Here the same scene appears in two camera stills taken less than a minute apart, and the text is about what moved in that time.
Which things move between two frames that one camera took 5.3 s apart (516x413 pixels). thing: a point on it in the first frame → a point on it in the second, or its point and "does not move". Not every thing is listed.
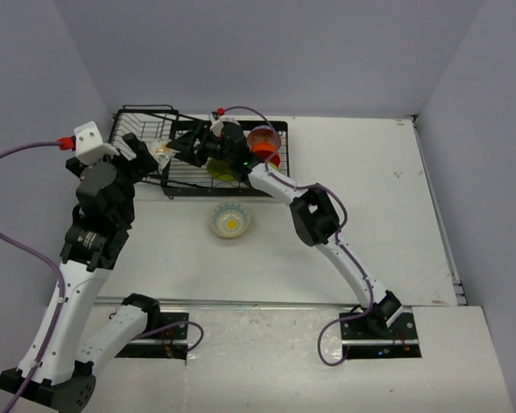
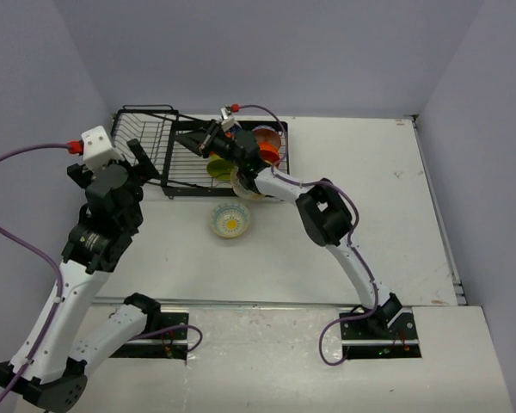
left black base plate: [169, 340] does not move
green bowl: [219, 169] does not move
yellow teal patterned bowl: [230, 219] does not move
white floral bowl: [161, 152] → [240, 189]
